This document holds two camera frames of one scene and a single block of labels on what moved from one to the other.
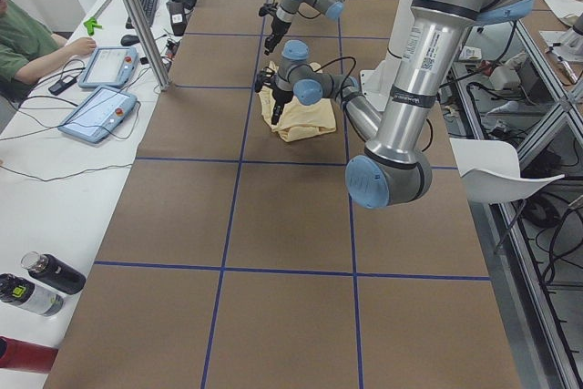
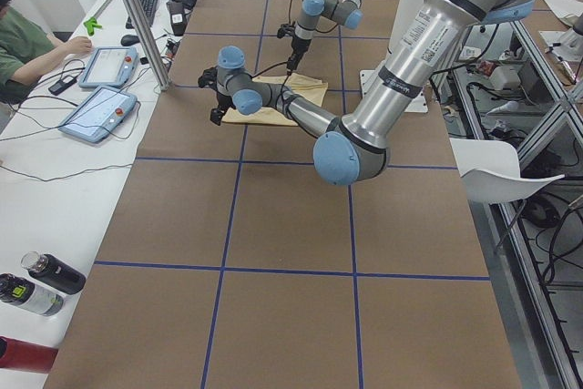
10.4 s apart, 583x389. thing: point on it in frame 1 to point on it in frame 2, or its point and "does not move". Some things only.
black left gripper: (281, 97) to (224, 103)
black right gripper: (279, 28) to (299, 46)
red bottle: (17, 354) does not move
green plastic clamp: (90, 24) does not move
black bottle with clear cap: (54, 271) does not move
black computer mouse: (129, 40) does not move
